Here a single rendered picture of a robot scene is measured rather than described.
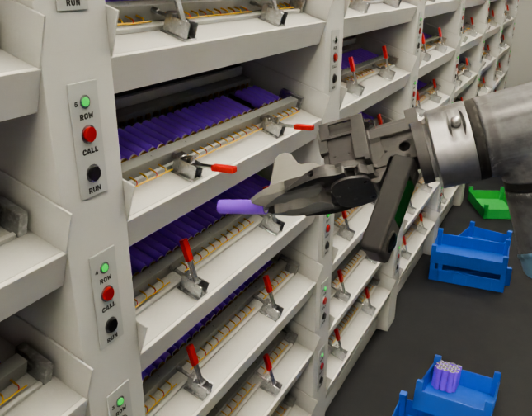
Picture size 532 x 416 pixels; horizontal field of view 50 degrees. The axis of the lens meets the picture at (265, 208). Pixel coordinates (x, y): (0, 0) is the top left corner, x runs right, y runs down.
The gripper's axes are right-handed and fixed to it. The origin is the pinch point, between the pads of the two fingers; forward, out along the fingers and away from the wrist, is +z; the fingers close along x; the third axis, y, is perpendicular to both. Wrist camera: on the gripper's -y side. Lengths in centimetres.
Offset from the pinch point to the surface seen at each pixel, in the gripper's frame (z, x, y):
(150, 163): 15.5, 1.0, 10.4
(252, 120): 7.7, -19.8, 28.5
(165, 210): 14.1, -0.5, 3.5
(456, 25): -42, -133, 132
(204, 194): 12.1, -8.2, 9.1
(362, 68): -9, -66, 70
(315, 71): -2, -31, 44
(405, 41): -21, -82, 89
